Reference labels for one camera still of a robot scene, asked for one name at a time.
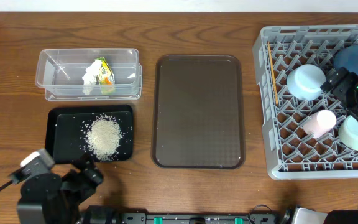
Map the dark blue plate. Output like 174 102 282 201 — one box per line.
334 45 358 75

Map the pink cup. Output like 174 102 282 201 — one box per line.
303 110 337 139

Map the green yellow snack wrapper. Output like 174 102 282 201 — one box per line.
95 57 116 95

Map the brown serving tray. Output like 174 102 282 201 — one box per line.
151 55 246 169

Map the black plastic tray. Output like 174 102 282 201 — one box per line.
45 105 134 164

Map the white tissue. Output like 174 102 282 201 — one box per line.
82 59 102 95

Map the light green saucer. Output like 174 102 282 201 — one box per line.
338 116 358 151

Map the light blue bowl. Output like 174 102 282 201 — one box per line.
287 64 326 101

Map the grey dishwasher rack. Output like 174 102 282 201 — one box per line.
252 24 358 180

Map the wooden chopstick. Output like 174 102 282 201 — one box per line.
267 42 279 106

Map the clear plastic bin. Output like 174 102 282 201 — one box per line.
35 48 142 101

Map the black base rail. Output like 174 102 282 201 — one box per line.
79 205 291 224

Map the pile of rice grains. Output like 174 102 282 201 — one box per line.
80 113 123 162

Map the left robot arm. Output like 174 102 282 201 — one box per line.
17 150 104 223

